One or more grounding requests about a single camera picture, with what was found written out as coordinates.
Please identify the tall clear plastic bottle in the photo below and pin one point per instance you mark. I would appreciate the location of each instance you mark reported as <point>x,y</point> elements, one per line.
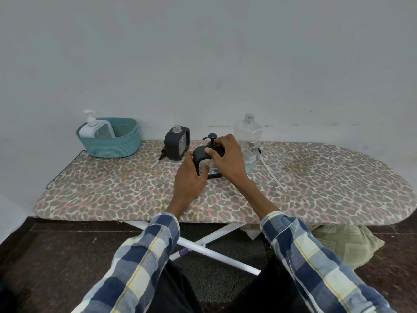
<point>252,136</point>

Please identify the person's black trousers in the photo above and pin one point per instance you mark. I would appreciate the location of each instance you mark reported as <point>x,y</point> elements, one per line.
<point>172,290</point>

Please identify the person's left hand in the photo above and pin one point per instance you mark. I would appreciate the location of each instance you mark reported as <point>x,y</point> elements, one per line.
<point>189,185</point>

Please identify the person's right forearm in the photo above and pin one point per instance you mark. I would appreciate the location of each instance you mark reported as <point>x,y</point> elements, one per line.
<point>309,260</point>

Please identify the long-tube black pump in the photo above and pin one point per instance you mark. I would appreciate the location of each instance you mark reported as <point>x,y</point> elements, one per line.
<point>275,177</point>

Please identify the person's right hand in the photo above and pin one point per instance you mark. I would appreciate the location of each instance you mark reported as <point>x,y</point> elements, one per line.
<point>231,159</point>

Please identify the white square dispenser bottle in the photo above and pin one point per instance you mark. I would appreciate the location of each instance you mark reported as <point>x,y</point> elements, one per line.
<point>101,130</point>

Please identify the person's left forearm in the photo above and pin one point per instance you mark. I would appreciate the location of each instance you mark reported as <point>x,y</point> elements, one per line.
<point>140,267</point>

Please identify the teal plastic basket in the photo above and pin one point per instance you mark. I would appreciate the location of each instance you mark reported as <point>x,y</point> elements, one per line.
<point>110,148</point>

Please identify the black soap dispenser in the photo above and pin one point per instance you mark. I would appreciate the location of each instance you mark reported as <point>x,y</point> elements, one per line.
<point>200,156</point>
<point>172,146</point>

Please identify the leopard print ironing board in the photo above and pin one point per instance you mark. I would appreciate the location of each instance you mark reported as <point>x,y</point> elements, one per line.
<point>325,192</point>

